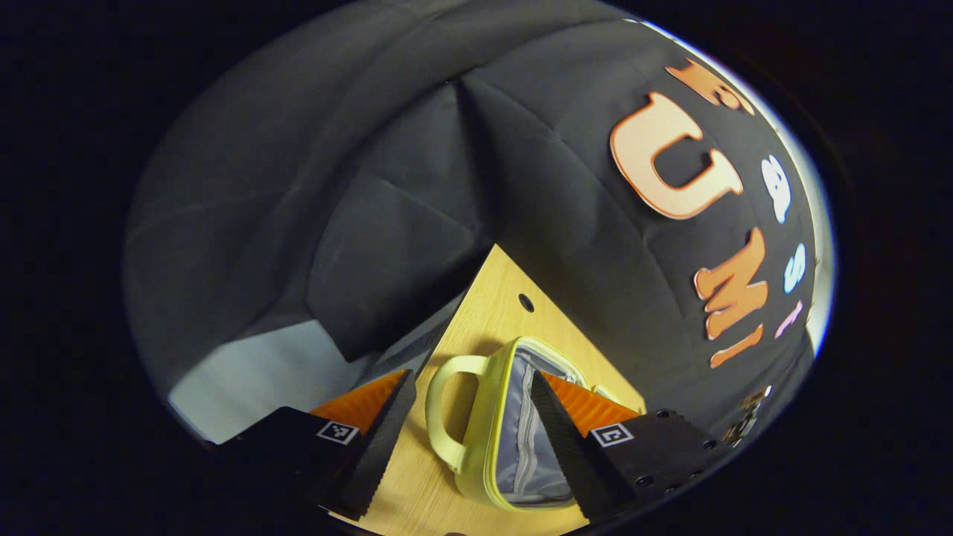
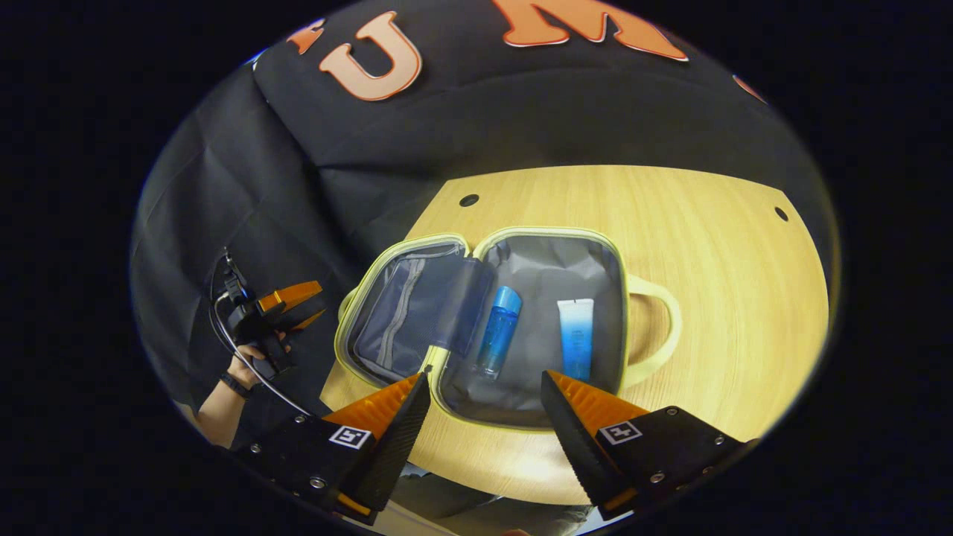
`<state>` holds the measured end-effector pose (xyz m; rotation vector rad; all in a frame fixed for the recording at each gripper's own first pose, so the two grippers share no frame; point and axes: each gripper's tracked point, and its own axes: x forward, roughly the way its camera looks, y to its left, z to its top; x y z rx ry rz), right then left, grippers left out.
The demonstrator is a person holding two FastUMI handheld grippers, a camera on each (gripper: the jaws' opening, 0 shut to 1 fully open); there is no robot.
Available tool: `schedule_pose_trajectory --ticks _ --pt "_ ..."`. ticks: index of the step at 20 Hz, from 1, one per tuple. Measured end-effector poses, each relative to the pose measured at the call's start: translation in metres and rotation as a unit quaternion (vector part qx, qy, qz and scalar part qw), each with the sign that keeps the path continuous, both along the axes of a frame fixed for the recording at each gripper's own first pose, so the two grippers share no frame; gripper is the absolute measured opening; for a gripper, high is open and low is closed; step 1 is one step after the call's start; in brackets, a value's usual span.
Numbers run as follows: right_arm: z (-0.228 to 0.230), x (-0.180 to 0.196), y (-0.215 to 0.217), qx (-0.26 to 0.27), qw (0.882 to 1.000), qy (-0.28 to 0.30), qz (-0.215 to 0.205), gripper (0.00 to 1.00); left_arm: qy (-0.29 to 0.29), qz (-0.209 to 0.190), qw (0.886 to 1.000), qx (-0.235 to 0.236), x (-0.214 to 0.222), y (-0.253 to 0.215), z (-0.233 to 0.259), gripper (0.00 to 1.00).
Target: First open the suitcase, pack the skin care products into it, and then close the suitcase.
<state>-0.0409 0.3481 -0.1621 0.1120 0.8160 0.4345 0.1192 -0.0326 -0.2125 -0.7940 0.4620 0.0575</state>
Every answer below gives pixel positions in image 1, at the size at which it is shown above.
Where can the black backdrop cloth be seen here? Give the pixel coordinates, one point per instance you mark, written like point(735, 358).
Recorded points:
point(447, 149)

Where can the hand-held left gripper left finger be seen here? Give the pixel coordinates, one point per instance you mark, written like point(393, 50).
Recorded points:
point(380, 447)

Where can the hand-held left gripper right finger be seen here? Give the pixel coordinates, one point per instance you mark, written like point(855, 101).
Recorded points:
point(562, 447)

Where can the pale yellow suitcase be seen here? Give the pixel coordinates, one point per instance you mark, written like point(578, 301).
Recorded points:
point(488, 424)

